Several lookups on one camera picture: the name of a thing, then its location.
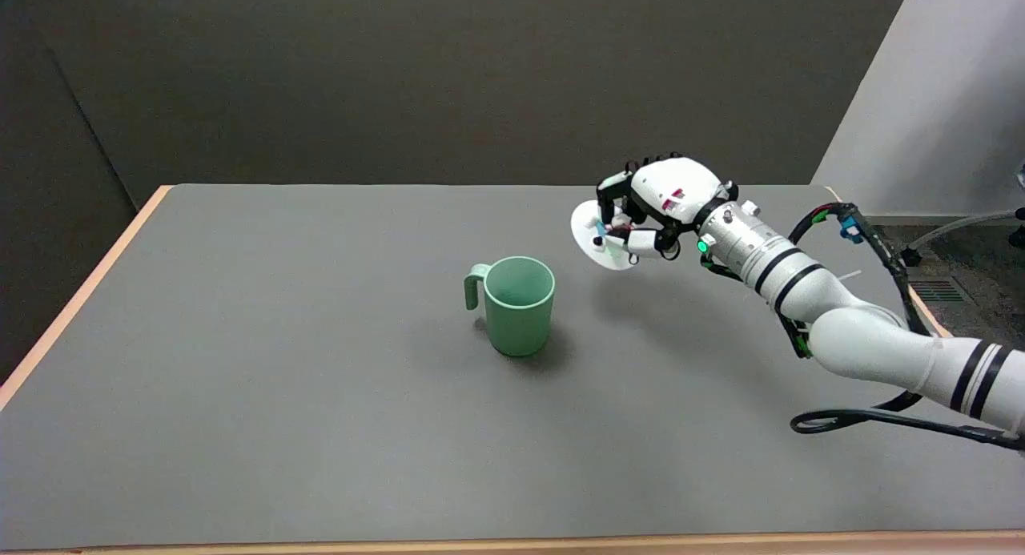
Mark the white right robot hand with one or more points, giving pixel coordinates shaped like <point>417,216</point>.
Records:
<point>671,188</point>

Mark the metal floor vent grille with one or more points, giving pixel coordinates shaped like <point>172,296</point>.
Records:
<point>937,291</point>

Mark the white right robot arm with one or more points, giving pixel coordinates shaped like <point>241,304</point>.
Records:
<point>833,307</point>

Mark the white cup lid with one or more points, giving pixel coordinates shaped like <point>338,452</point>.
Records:
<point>592,235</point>

